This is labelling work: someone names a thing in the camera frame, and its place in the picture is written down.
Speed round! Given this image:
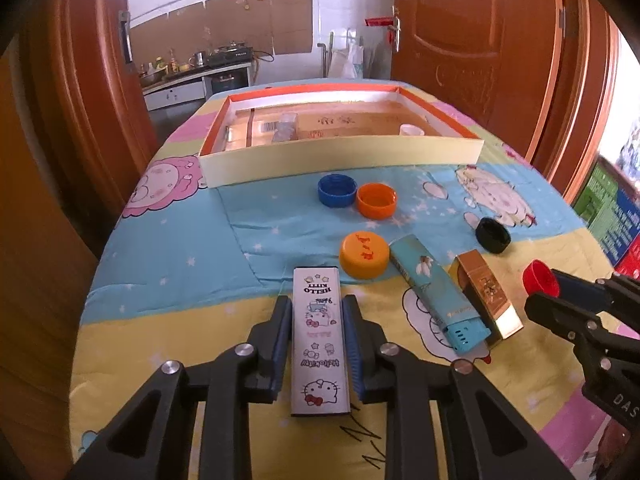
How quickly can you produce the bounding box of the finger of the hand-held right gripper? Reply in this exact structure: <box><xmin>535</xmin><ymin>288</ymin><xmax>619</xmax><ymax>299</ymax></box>
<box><xmin>524</xmin><ymin>292</ymin><xmax>640</xmax><ymax>363</ymax></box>
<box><xmin>550</xmin><ymin>268</ymin><xmax>640</xmax><ymax>313</ymax></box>

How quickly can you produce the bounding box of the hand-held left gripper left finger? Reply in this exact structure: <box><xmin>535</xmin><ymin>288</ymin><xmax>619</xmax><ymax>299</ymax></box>
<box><xmin>65</xmin><ymin>295</ymin><xmax>293</xmax><ymax>480</ymax></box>

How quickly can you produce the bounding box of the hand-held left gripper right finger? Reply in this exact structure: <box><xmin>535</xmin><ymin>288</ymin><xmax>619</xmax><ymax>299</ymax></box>
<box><xmin>341</xmin><ymin>294</ymin><xmax>576</xmax><ymax>480</ymax></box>

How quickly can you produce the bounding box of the white cartoon cat box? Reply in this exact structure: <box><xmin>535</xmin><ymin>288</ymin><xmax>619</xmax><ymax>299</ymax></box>
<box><xmin>290</xmin><ymin>266</ymin><xmax>352</xmax><ymax>417</ymax></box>

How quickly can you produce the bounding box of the gold and brown box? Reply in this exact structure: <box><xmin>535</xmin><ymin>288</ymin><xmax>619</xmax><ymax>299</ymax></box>
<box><xmin>448</xmin><ymin>250</ymin><xmax>525</xmax><ymax>348</ymax></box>

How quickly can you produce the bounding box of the yellow bottle cap red print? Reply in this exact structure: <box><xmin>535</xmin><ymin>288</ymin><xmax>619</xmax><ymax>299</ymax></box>
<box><xmin>339</xmin><ymin>230</ymin><xmax>391</xmax><ymax>279</ymax></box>

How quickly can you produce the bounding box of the teal slim box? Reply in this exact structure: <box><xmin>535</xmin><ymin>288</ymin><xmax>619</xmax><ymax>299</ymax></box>
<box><xmin>389</xmin><ymin>234</ymin><xmax>488</xmax><ymax>361</ymax></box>

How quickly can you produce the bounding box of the orange bottle cap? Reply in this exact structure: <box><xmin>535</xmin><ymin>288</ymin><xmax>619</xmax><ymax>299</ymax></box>
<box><xmin>356</xmin><ymin>183</ymin><xmax>398</xmax><ymax>219</ymax></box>

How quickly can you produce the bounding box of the blue bottle cap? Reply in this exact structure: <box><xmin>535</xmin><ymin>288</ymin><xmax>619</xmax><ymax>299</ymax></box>
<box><xmin>317</xmin><ymin>174</ymin><xmax>358</xmax><ymax>209</ymax></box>

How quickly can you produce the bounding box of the orange rimmed cardboard tray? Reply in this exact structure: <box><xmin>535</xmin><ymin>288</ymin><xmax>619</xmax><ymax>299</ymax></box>
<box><xmin>198</xmin><ymin>85</ymin><xmax>485</xmax><ymax>190</ymax></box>

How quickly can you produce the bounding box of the blue printed carton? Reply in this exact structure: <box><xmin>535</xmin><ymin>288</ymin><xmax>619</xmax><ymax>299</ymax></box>
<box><xmin>587</xmin><ymin>185</ymin><xmax>640</xmax><ymax>271</ymax></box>

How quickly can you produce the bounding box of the green printed carton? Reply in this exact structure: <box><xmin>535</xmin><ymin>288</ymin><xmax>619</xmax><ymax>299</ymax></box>
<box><xmin>572</xmin><ymin>157</ymin><xmax>621</xmax><ymax>241</ymax></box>

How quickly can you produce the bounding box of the black bottle cap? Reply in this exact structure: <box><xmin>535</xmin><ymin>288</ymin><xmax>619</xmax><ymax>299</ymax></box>
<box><xmin>475</xmin><ymin>217</ymin><xmax>512</xmax><ymax>254</ymax></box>

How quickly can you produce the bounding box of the cartoon sheep printed blanket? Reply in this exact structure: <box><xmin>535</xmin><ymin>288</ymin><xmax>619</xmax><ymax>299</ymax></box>
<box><xmin>70</xmin><ymin>79</ymin><xmax>640</xmax><ymax>480</ymax></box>

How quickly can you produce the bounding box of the clear plastic piece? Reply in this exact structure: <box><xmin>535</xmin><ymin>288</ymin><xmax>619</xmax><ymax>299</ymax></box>
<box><xmin>272</xmin><ymin>114</ymin><xmax>299</xmax><ymax>143</ymax></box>

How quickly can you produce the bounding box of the dark green air fryer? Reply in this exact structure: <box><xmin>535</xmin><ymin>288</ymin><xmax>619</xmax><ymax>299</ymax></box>
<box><xmin>212</xmin><ymin>71</ymin><xmax>248</xmax><ymax>93</ymax></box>

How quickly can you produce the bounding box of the kitchen counter cabinet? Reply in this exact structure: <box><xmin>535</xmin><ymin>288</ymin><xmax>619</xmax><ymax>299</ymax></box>
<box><xmin>141</xmin><ymin>62</ymin><xmax>253</xmax><ymax>111</ymax></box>

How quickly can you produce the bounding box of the white plastic bag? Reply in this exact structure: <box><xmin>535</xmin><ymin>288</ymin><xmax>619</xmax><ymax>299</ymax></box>
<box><xmin>327</xmin><ymin>42</ymin><xmax>366</xmax><ymax>80</ymax></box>

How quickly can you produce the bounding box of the metal pipe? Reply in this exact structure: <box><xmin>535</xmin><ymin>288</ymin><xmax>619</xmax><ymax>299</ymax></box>
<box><xmin>318</xmin><ymin>32</ymin><xmax>333</xmax><ymax>78</ymax></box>

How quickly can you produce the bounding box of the black gas stove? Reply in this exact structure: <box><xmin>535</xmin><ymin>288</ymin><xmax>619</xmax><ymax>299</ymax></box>
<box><xmin>207</xmin><ymin>46</ymin><xmax>251</xmax><ymax>68</ymax></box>

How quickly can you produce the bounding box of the plain wooden door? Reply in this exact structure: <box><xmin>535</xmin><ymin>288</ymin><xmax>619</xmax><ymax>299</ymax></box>
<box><xmin>20</xmin><ymin>0</ymin><xmax>161</xmax><ymax>261</ymax></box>

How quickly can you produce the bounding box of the wooden door with handle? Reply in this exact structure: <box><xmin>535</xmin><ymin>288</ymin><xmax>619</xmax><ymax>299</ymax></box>
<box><xmin>390</xmin><ymin>0</ymin><xmax>566</xmax><ymax>156</ymax></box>

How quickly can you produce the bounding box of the cardboard wall sheet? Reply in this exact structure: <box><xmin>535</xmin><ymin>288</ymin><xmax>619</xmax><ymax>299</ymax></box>
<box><xmin>131</xmin><ymin>0</ymin><xmax>315</xmax><ymax>63</ymax></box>

